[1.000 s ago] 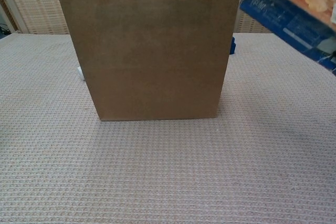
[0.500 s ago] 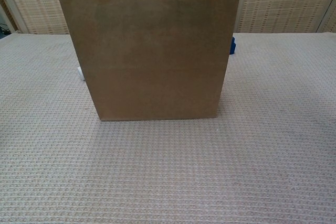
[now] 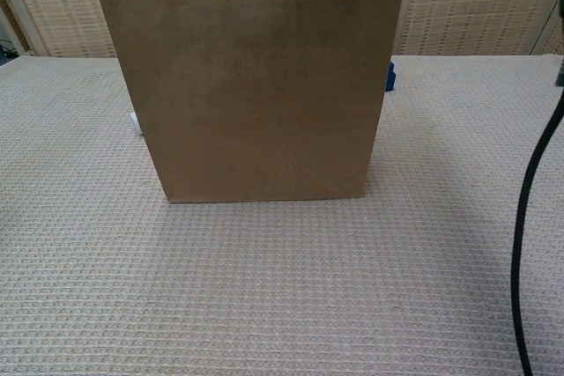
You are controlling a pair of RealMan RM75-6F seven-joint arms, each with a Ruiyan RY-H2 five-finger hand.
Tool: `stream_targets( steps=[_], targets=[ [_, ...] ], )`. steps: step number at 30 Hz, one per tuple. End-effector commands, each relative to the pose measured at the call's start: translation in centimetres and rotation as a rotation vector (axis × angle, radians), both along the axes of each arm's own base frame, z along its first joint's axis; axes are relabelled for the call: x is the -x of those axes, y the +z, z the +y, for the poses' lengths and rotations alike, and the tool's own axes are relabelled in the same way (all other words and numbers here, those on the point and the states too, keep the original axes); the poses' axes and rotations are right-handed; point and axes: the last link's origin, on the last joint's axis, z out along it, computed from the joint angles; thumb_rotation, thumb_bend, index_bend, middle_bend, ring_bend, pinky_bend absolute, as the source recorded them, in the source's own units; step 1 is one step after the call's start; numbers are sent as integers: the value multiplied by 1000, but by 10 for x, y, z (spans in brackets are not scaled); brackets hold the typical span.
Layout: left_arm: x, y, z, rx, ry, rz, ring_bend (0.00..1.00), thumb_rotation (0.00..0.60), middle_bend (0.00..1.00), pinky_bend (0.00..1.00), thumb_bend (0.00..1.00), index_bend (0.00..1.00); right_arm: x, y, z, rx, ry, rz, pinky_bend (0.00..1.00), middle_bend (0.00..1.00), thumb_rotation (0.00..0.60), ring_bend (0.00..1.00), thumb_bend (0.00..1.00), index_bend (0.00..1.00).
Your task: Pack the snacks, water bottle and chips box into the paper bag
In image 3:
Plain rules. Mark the cream woven tablecloth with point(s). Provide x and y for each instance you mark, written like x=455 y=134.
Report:
x=132 y=283

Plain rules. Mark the blue toy brick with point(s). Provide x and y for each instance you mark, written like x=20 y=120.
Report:
x=391 y=78

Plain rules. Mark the brown paper bag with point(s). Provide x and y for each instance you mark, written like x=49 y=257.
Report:
x=255 y=94

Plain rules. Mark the bamboo folding screen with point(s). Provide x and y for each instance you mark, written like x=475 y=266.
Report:
x=462 y=6

